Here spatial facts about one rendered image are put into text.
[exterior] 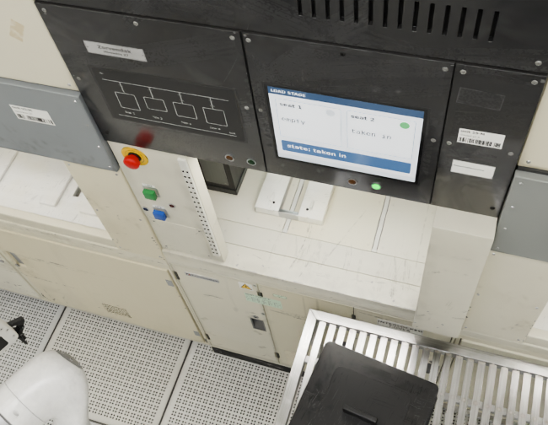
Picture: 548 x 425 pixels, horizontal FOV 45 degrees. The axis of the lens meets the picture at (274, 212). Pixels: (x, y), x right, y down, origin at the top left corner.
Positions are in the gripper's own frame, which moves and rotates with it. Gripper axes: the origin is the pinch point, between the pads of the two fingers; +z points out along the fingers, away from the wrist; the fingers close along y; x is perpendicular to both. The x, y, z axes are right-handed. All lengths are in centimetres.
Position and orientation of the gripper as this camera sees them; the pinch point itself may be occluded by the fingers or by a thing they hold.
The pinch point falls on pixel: (8, 352)
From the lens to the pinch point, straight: 185.9
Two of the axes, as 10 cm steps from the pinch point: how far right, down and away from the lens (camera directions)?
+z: 1.1, 5.3, 8.4
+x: -7.3, -5.3, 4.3
